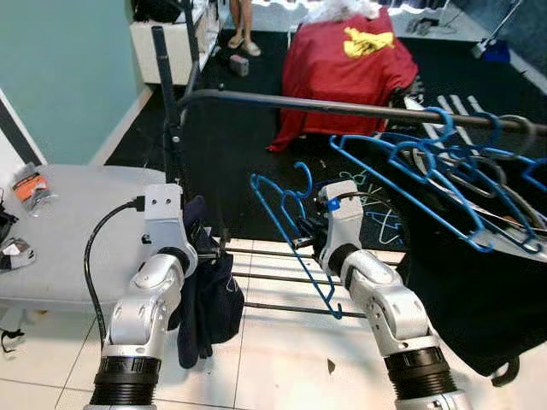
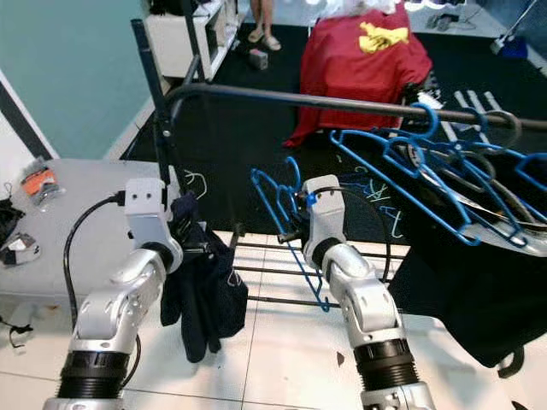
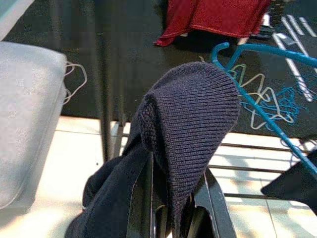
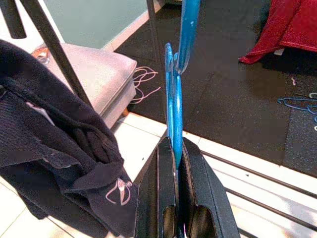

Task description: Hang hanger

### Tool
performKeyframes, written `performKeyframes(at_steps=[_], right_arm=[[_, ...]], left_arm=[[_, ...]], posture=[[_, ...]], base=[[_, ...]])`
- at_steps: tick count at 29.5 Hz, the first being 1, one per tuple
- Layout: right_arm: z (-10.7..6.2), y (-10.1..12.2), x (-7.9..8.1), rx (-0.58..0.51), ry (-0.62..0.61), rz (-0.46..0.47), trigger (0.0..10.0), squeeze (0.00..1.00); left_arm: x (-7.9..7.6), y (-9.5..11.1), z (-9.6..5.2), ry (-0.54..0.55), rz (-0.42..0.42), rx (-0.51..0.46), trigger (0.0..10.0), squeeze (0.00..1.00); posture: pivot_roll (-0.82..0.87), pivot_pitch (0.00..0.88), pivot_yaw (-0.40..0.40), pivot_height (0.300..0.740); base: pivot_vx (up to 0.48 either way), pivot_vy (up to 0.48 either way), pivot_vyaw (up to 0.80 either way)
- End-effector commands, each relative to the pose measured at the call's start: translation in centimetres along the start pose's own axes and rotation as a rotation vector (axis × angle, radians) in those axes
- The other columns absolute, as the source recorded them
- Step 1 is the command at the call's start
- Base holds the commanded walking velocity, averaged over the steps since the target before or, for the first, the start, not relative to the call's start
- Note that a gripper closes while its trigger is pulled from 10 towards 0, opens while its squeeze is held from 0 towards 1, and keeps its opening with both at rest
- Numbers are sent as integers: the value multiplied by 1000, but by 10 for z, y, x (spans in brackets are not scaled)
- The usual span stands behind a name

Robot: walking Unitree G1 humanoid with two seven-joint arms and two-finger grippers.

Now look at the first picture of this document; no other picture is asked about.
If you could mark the dark navy garment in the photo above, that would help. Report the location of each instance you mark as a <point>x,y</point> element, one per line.
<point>214,299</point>

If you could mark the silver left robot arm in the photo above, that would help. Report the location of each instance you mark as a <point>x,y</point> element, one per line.
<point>141,316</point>

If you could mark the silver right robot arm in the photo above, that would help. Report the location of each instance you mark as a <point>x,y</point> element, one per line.
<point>389,312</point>

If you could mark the grey upholstered ottoman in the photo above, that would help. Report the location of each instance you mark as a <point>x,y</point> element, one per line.
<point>77,239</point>

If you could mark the black metal clothes rack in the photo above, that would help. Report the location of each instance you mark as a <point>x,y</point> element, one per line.
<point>299,102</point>

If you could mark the black printed T-shirt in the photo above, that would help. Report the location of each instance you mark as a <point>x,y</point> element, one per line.
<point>479,307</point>

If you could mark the orange packet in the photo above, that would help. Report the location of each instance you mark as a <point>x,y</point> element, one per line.
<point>32,188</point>

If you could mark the small grey box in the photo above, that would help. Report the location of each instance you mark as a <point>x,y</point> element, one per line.
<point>239,66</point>

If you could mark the black and white packet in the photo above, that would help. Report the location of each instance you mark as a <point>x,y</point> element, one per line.
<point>17,254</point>

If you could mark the white cabinet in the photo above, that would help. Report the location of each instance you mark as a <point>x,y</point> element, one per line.
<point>167,47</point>

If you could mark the yellow cloth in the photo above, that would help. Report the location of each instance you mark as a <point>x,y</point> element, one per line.
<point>367,43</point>

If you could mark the person with bare legs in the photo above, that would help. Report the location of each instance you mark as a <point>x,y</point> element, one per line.
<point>249,21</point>

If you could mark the white plastic bag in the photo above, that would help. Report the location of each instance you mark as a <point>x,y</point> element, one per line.
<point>342,10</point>

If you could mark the grey power strip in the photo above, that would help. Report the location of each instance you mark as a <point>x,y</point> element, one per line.
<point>427,25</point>

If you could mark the mop with blue head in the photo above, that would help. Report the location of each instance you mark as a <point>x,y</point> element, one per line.
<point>494,49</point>

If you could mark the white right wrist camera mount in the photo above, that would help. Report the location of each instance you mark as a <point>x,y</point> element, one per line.
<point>342,218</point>

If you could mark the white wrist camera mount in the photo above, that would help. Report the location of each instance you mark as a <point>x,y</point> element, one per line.
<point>342,218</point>
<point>164,213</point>

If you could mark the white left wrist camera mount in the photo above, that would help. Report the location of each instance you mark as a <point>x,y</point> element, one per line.
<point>164,213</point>

